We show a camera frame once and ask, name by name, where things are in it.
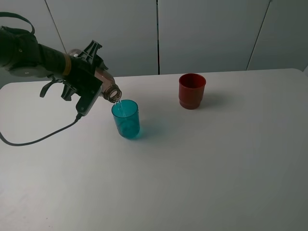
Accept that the teal translucent plastic cup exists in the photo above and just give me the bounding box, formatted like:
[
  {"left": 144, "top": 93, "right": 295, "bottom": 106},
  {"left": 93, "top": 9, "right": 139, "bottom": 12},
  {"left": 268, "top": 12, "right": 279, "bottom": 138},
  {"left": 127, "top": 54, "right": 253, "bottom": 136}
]
[{"left": 111, "top": 100, "right": 140, "bottom": 139}]

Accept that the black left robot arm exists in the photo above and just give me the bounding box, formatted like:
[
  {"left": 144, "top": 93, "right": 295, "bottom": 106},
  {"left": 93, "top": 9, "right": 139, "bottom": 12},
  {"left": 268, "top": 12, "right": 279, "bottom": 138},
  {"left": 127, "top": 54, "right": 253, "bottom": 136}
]
[{"left": 0, "top": 26, "right": 102, "bottom": 101}]

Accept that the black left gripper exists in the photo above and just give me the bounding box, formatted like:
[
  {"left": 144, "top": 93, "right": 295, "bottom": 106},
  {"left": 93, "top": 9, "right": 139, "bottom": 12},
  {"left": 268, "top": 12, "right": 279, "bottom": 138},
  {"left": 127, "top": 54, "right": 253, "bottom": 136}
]
[{"left": 61, "top": 40, "right": 108, "bottom": 101}]

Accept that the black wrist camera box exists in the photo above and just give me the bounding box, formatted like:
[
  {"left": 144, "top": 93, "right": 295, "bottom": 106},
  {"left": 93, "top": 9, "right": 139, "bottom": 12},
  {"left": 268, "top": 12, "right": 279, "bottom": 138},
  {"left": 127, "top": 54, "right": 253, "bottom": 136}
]
[{"left": 76, "top": 83, "right": 102, "bottom": 116}]

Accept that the clear brown plastic bottle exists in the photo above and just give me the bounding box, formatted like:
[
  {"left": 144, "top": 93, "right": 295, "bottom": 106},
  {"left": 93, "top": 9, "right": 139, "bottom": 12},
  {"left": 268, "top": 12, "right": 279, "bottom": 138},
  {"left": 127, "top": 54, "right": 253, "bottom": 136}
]
[{"left": 61, "top": 43, "right": 122, "bottom": 105}]

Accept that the red plastic cup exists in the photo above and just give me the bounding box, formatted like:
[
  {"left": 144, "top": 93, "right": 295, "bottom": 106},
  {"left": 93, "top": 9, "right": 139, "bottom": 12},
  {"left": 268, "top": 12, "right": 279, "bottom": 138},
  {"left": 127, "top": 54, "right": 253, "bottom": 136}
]
[{"left": 179, "top": 73, "right": 206, "bottom": 110}]

